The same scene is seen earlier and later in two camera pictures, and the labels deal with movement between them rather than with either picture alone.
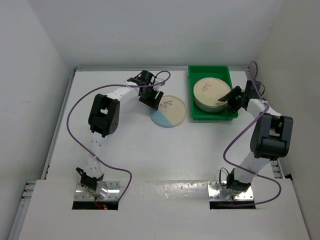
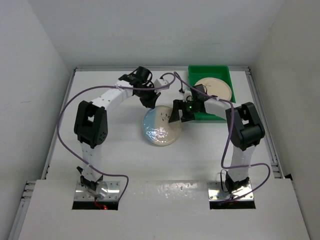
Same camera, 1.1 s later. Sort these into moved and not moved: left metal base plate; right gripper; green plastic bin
Moved: right gripper
Not moved: left metal base plate; green plastic bin
